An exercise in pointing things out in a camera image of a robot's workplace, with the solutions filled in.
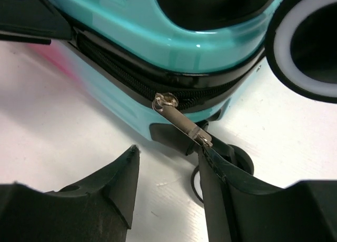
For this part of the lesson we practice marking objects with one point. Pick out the teal suitcase with grey lining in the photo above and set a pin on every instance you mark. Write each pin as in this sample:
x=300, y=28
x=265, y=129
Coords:
x=133, y=54

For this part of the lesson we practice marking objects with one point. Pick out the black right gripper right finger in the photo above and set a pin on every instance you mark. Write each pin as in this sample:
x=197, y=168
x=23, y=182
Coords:
x=241, y=207

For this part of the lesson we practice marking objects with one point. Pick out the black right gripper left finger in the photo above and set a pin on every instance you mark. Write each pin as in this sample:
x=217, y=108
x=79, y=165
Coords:
x=98, y=207

